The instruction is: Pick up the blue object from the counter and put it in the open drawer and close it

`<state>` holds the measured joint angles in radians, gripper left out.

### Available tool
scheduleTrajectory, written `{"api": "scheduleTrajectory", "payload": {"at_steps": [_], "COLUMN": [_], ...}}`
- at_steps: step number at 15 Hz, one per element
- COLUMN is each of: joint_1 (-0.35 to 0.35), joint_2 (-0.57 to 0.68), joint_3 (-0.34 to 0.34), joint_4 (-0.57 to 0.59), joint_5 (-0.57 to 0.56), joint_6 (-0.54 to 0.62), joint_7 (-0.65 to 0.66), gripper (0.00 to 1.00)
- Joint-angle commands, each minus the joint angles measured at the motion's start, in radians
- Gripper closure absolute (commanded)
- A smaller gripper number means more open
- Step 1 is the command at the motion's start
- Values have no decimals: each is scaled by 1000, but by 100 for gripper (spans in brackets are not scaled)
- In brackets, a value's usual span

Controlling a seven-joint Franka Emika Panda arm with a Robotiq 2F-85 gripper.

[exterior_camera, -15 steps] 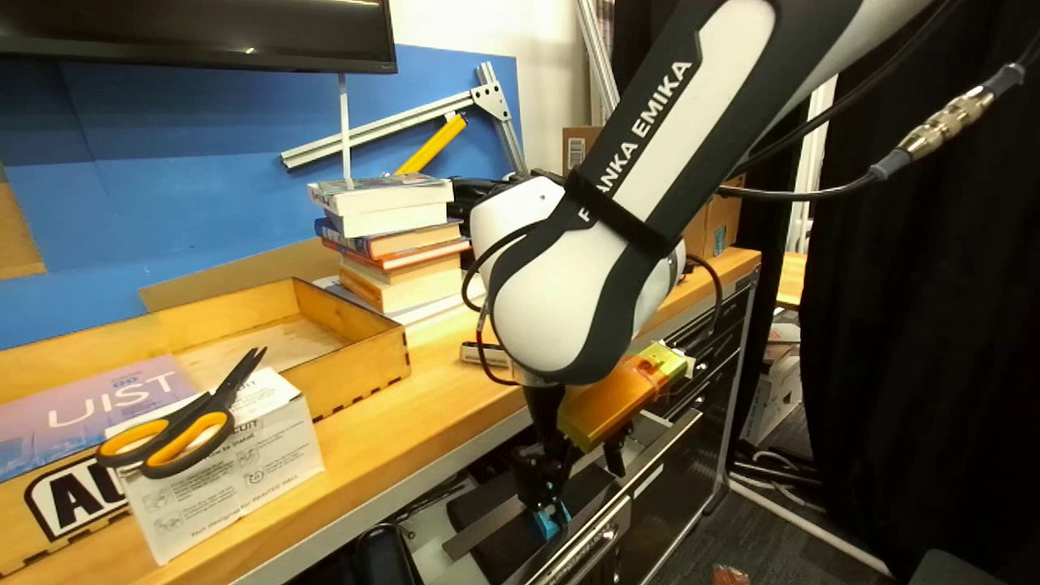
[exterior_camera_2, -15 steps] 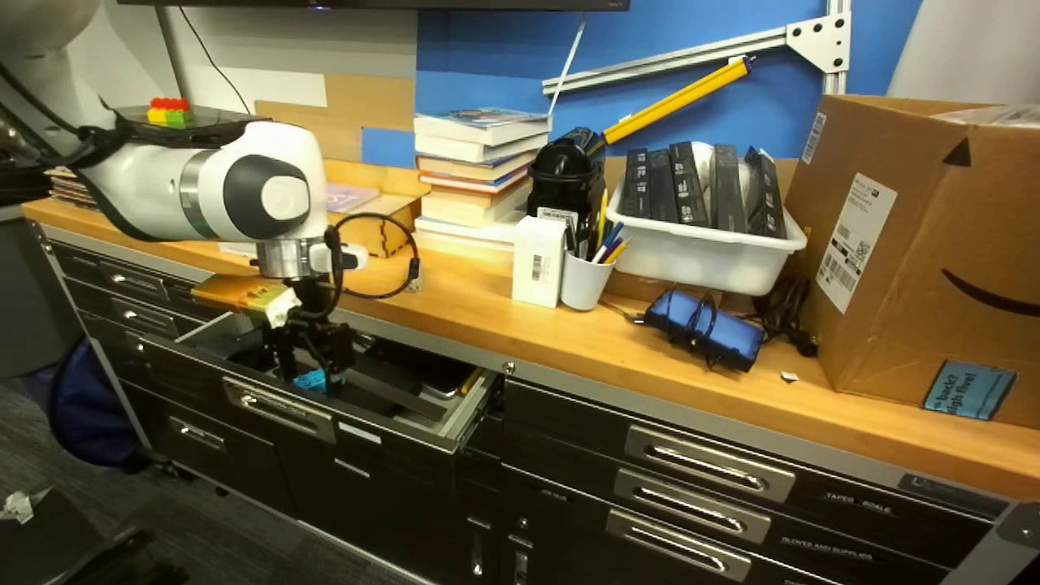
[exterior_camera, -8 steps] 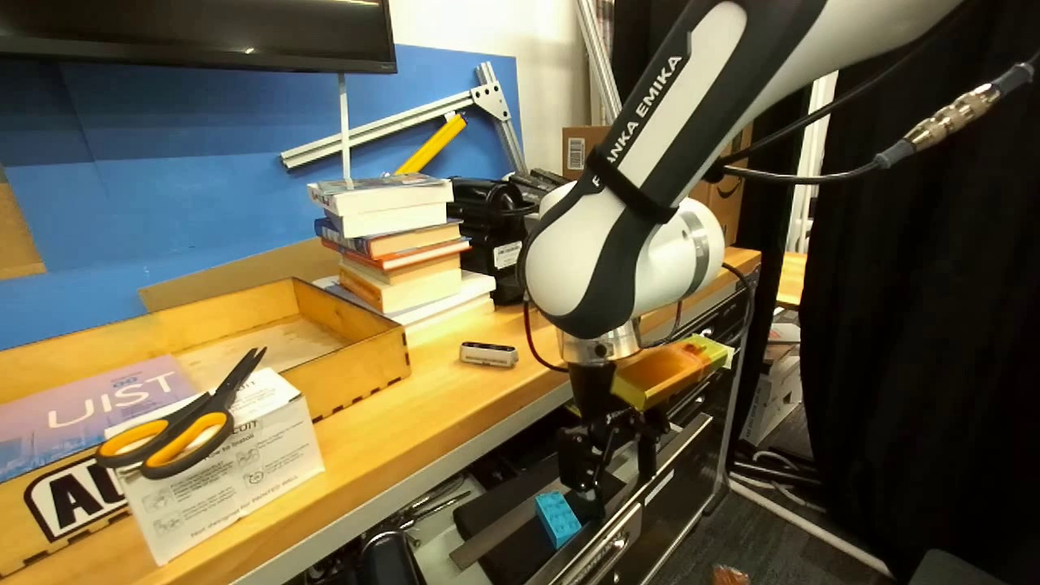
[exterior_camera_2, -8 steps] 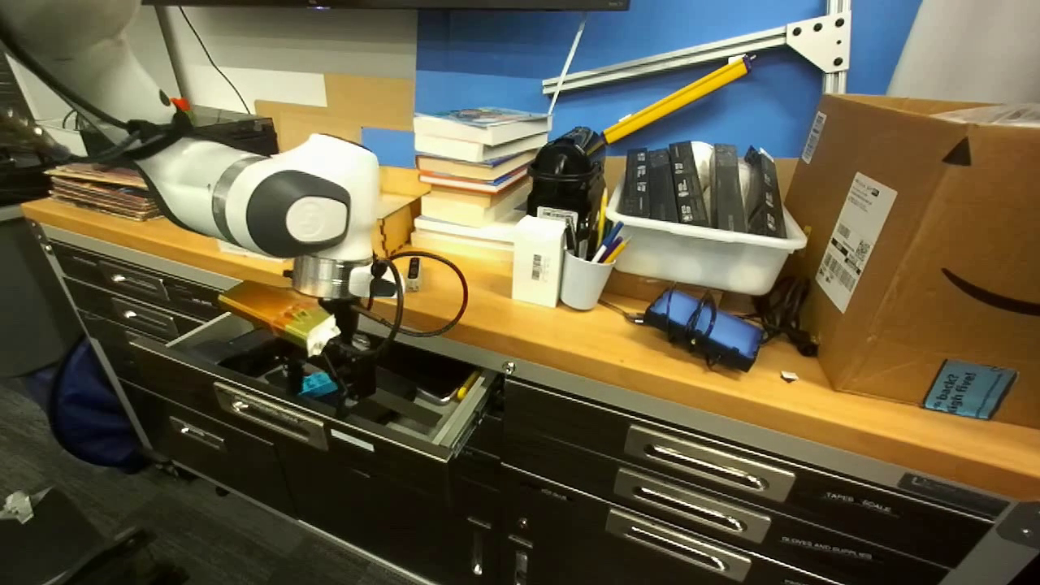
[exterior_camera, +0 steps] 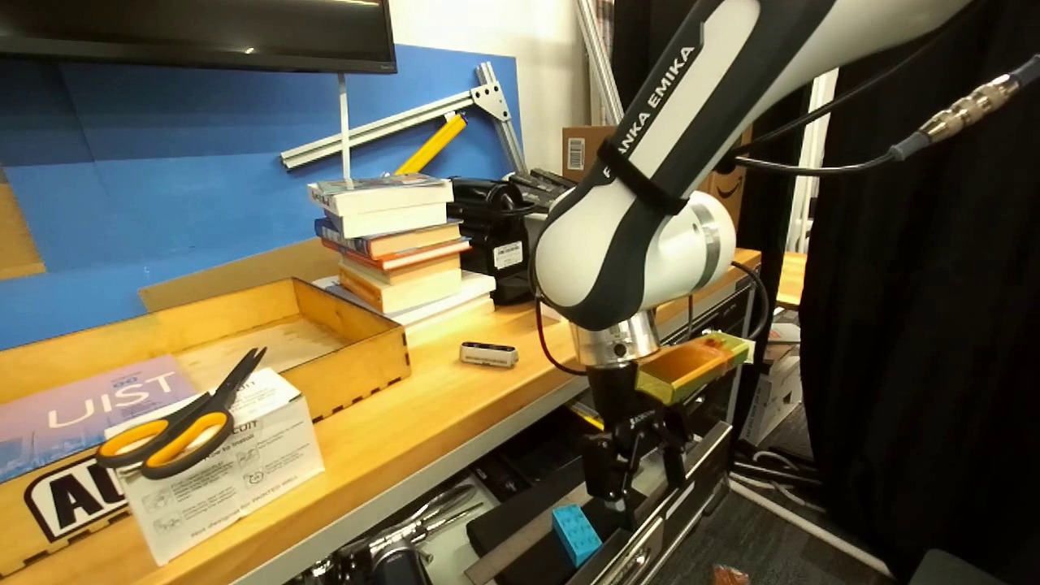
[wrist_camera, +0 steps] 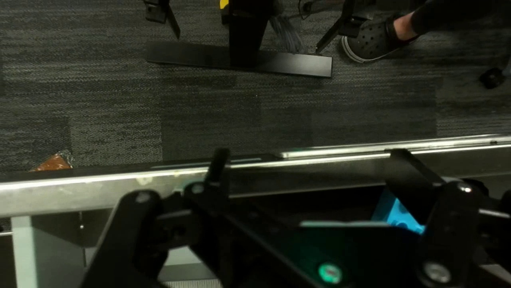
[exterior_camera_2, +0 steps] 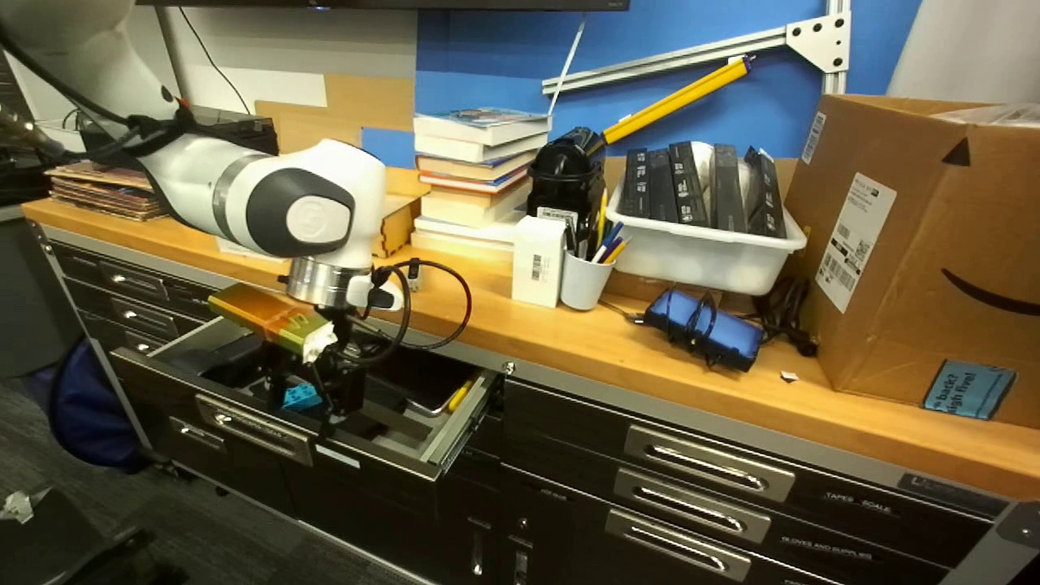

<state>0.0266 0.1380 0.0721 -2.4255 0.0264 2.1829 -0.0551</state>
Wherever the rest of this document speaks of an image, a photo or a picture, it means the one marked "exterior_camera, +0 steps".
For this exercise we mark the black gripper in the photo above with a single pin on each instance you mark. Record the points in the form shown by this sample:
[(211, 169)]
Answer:
[(627, 428)]

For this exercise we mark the small blue block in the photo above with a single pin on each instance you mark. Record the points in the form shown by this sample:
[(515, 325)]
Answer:
[(576, 534)]

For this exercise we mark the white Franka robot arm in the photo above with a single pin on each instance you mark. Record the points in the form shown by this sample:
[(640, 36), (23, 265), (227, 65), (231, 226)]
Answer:
[(692, 87)]

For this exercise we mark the black drawer cabinet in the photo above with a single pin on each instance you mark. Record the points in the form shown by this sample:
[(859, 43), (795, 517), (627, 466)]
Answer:
[(703, 477)]

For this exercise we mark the open wooden laser-cut box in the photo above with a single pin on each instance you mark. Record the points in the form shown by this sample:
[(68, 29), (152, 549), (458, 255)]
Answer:
[(358, 365)]

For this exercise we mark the long black bar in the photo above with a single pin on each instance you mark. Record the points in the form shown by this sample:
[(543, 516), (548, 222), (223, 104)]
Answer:
[(522, 517)]

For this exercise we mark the small orange floor item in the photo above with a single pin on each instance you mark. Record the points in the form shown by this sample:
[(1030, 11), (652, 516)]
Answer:
[(731, 575)]

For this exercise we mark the orange green wrist block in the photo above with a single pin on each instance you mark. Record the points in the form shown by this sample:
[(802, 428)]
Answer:
[(692, 365)]

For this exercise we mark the grey floor box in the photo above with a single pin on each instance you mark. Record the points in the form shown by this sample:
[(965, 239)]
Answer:
[(773, 392)]

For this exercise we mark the black gadget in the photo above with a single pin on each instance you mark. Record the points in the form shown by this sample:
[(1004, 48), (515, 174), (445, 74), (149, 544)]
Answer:
[(377, 561)]

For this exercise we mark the flat white book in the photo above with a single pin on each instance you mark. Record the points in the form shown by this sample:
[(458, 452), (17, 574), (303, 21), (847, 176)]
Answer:
[(448, 299)]

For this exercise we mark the light wooden board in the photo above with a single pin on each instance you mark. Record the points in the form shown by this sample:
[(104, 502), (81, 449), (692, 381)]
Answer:
[(789, 277)]

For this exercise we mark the thick cream book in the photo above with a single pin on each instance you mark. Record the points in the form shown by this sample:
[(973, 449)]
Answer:
[(399, 291)]

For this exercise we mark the thin red book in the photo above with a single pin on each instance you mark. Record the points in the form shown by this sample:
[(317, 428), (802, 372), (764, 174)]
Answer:
[(416, 260)]

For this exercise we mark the brown covered book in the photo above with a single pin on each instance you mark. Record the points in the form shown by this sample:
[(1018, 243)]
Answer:
[(399, 243)]

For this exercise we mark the brown cardboard shipping box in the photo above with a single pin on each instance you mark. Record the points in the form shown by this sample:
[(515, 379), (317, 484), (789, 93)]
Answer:
[(580, 150)]

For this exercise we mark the black curtain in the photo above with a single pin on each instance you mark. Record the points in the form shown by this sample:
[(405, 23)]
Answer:
[(931, 325)]

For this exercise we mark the thick white book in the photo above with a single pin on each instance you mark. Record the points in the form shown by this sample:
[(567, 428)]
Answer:
[(384, 205)]

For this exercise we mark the white paper sheet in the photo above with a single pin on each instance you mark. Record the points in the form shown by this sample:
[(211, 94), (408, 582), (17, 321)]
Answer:
[(227, 490)]

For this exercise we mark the yellow bar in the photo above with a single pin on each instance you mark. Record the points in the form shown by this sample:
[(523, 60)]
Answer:
[(433, 143)]

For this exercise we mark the thin white rod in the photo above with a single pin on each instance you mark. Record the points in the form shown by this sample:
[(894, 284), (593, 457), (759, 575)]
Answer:
[(345, 132)]

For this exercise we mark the black and white sticker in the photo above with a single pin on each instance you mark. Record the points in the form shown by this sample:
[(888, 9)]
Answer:
[(76, 497)]

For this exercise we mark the lavender UIST paper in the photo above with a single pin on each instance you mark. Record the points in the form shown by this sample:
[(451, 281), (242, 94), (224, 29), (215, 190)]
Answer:
[(65, 417)]

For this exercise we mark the black monitor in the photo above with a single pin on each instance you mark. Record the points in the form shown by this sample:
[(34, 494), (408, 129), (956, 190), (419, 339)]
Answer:
[(195, 34)]

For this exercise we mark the white vertical post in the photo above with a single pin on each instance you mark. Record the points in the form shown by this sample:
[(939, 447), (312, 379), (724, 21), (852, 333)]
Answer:
[(809, 165)]

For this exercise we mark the aluminium rail with bracket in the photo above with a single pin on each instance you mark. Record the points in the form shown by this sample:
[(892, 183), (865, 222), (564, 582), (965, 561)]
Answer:
[(377, 125)]

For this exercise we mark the grey leaning rail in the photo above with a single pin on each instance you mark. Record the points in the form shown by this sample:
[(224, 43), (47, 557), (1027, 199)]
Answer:
[(599, 52)]

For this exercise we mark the tan wall board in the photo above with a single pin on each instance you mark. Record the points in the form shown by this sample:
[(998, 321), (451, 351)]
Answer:
[(15, 232)]

